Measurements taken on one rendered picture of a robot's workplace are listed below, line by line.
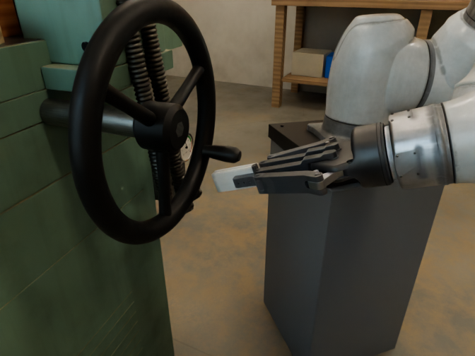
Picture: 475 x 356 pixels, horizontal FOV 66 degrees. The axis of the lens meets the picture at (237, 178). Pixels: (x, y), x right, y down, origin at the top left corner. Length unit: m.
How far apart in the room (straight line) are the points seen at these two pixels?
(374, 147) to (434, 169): 0.06
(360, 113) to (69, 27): 0.57
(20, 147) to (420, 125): 0.47
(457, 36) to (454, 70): 0.06
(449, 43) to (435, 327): 0.89
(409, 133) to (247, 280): 1.06
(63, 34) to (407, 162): 0.44
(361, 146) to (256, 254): 1.12
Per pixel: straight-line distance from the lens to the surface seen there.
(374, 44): 0.81
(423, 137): 0.42
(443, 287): 1.56
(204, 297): 1.35
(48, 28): 0.56
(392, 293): 1.09
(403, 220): 0.93
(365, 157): 0.43
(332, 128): 0.86
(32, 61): 0.55
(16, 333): 0.63
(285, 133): 0.91
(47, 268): 0.63
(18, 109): 0.54
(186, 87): 0.50
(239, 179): 0.50
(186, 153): 0.79
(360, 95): 0.82
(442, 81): 0.86
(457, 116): 0.43
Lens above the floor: 0.97
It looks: 28 degrees down
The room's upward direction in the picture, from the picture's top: straight up
